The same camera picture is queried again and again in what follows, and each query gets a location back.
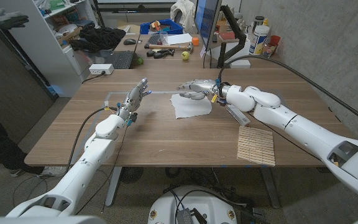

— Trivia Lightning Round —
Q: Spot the black power strip cord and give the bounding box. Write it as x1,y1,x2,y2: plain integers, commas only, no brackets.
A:
81,71,107,84

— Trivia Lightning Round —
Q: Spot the white jacket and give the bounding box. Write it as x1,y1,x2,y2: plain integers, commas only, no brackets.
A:
170,0,197,32

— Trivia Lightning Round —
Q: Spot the black laptop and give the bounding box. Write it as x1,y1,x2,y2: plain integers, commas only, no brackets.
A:
98,30,142,70

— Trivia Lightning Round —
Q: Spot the black round fan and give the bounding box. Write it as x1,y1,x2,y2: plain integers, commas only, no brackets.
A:
120,167,144,184

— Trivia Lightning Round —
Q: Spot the blue plastic bin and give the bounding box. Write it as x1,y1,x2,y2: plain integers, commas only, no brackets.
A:
140,19,185,35

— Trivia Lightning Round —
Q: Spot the white wipes canister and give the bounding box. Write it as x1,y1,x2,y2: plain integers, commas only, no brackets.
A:
249,25,270,57

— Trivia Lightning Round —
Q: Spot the grey table leg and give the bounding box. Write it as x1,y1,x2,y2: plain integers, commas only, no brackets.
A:
261,167,281,209
104,167,124,208

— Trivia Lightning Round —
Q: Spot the black keyboard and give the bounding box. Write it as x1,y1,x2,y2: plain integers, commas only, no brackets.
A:
144,33,162,49

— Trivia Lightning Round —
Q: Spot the white paper towel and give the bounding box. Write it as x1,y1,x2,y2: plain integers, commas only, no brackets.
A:
170,91,213,119

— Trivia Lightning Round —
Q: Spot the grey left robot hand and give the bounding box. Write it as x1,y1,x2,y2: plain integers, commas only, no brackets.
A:
116,77,152,124

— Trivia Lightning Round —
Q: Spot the computer monitor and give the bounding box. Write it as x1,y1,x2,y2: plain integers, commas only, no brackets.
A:
194,0,223,52

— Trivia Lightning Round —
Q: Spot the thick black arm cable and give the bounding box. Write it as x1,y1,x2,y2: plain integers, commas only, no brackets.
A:
65,106,119,174
218,54,358,131

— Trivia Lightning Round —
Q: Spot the dark lid bottle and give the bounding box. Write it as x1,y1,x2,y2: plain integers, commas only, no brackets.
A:
252,16,265,32

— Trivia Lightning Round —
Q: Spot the white barcode box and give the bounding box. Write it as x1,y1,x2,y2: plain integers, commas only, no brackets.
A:
226,104,252,127

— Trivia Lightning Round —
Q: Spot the glass jar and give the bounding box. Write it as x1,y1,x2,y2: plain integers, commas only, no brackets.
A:
262,37,276,59

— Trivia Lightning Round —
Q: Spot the white power strip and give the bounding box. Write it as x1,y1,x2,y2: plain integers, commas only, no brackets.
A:
88,63,115,76

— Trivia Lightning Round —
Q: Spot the black cloth pile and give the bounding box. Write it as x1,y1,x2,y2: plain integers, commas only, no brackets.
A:
69,24,127,53

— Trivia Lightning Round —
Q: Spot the cardboard box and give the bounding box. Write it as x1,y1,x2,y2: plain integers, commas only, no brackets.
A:
57,27,83,46

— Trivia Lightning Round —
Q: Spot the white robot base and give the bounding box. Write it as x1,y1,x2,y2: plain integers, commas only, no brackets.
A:
147,185,238,224

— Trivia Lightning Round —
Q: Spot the small white box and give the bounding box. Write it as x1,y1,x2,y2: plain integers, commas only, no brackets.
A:
228,58,252,69

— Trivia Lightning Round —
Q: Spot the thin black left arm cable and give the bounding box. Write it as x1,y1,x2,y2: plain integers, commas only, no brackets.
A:
73,123,129,216

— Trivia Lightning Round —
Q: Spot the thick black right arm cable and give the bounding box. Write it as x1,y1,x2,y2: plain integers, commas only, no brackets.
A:
218,54,358,131

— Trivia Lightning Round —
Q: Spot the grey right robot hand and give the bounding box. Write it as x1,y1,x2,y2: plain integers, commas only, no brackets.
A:
176,78,223,101

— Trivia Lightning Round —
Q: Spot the person's white-backed gloved hand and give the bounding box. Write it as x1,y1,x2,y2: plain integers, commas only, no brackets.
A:
0,8,30,31

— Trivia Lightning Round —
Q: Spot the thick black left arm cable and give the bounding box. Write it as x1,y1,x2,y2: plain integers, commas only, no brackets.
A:
65,106,119,174

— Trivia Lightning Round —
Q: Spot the white shelf unit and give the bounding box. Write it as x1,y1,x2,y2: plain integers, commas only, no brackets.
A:
0,0,101,97

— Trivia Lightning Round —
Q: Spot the white paper sheet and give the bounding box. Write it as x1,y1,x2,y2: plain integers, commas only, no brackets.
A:
165,33,193,45

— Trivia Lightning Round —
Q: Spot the bamboo slat mat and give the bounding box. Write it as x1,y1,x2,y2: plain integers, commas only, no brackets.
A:
237,125,276,167

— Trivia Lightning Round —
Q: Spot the white sneaker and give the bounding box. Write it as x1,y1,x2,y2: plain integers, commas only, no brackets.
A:
37,166,67,179

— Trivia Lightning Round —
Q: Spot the black hand tool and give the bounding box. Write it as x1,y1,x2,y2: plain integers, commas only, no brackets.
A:
146,49,176,60

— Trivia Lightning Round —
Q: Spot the red cup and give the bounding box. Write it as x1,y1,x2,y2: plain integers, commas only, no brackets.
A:
270,35,282,55

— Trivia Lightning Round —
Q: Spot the wooden handle hammer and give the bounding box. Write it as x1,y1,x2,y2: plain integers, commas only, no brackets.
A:
148,42,194,52

